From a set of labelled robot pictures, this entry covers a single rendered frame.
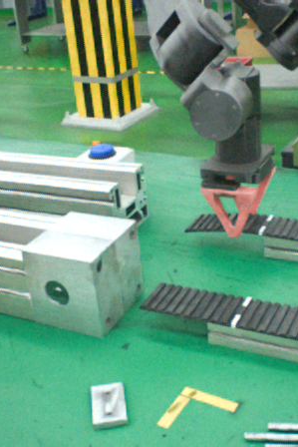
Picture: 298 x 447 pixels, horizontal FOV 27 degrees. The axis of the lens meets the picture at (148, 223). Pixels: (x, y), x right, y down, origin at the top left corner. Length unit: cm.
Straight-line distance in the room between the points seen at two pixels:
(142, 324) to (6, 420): 18
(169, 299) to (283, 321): 12
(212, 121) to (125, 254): 17
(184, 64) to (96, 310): 30
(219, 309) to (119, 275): 12
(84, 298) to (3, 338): 11
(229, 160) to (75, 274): 24
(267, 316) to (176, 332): 10
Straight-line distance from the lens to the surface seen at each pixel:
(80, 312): 68
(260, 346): 64
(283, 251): 80
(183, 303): 66
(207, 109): 67
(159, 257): 82
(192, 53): 74
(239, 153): 76
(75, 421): 59
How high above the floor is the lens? 118
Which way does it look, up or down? 26 degrees down
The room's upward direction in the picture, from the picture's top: 6 degrees counter-clockwise
